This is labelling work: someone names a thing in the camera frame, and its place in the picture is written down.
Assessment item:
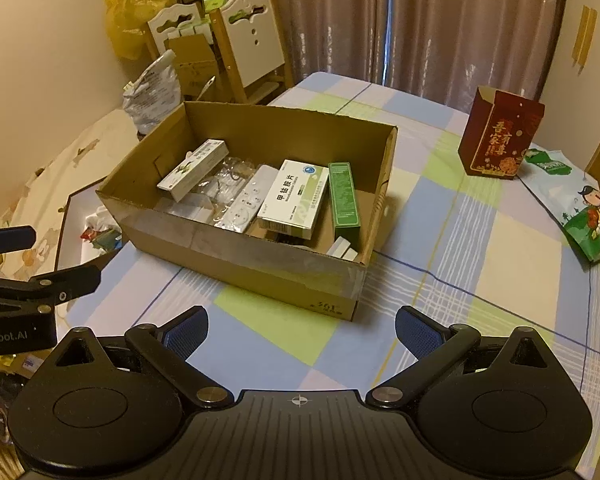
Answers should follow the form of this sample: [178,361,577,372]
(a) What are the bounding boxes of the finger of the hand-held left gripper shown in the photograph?
[0,225,37,255]
[0,264,104,317]

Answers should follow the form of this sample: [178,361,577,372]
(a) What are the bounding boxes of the green snack bag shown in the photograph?
[522,148,600,264]

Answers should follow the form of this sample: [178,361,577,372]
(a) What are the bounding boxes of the small cardboard carton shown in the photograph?
[167,34,222,102]

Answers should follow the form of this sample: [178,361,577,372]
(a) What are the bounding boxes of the red patterned paper box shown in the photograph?
[457,85,546,182]

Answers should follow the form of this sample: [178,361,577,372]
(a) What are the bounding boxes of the green carton box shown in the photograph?
[328,161,364,244]

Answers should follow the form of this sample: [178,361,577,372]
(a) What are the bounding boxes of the large clear plastic package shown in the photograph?
[154,194,222,226]

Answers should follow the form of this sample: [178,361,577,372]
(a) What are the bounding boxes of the pleated curtain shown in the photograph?
[219,0,572,112]

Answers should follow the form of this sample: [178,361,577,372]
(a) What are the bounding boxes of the yellow plastic bag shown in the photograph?
[104,0,179,62]

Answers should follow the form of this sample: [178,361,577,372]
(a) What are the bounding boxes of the brown cardboard box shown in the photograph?
[95,101,399,322]

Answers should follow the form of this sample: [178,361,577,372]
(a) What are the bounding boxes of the white remote control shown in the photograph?
[214,163,282,234]

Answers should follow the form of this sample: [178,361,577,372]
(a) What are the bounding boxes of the yellow tape strips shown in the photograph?
[572,4,599,69]

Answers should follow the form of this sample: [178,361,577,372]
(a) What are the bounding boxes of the white wooden chair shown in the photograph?
[146,2,217,102]
[209,0,295,107]

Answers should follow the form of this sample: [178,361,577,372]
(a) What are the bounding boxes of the white plug adapter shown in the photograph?
[326,236,359,262]

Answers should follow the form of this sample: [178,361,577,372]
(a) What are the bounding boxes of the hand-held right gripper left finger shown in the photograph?
[45,305,237,409]

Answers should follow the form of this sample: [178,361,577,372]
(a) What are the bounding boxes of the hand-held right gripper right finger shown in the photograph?
[364,305,554,410]

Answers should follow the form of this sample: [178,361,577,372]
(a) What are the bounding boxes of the grey printed plastic sack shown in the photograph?
[122,49,184,135]

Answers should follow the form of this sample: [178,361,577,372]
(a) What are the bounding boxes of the black trash bin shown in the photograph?
[54,179,129,277]

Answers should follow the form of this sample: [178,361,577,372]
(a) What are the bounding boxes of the clear bag with white item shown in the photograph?
[196,156,261,212]

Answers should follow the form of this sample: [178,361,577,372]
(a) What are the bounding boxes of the pile of colourful packets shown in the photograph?
[0,352,48,461]

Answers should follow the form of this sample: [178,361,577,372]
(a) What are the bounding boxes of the white medicine box blue logo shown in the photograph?
[256,158,330,242]

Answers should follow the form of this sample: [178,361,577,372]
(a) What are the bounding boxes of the white box green plant print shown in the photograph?
[156,138,230,204]

